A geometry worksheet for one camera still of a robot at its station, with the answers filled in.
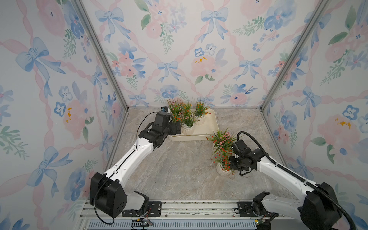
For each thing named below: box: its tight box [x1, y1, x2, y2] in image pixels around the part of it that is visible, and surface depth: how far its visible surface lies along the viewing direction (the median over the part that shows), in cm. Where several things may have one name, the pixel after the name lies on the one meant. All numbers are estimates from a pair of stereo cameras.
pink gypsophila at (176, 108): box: [166, 97, 185, 121], surface depth 102 cm
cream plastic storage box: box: [168, 108, 219, 142], surface depth 106 cm
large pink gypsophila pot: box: [206, 126, 241, 152], surface depth 86 cm
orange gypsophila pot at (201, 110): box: [194, 101, 212, 126], surface depth 105 cm
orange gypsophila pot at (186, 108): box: [181, 101, 192, 119], surface depth 102 cm
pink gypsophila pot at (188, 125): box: [181, 111, 197, 136], surface depth 102 cm
